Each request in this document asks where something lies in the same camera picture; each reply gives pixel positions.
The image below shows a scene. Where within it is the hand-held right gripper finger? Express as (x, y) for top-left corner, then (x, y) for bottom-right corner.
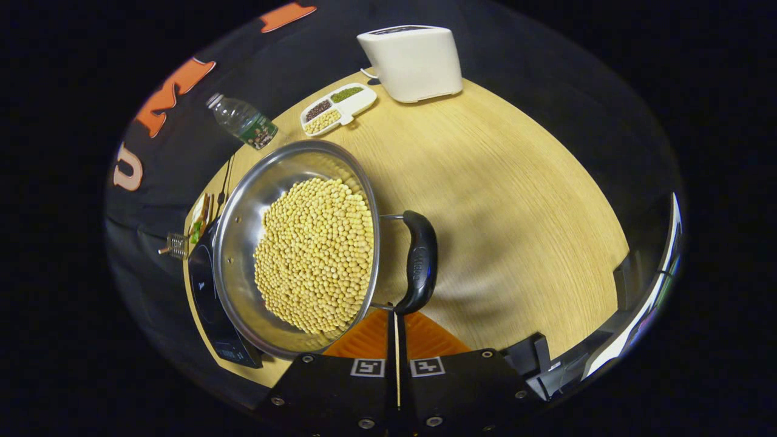
(255, 307), (398, 437)
(398, 310), (544, 437)

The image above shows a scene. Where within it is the pile of soybeans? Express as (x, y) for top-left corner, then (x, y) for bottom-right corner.
(253, 177), (375, 334)

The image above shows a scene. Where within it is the black induction cooktop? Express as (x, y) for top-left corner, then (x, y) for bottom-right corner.
(187, 209), (265, 369)

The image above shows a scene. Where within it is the steel pot with black handle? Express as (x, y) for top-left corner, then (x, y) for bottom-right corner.
(212, 140), (439, 360)

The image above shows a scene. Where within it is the sandwich with lettuce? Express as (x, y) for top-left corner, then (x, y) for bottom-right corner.
(188, 193), (212, 243)

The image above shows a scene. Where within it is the dark equipment with bright edge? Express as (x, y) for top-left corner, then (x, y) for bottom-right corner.
(504, 191), (684, 401)

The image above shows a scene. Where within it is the white divided bean tray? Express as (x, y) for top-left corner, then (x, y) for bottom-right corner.
(300, 83), (378, 137)

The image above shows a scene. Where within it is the clear plastic water bottle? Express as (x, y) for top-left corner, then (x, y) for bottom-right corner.
(205, 92), (280, 151)

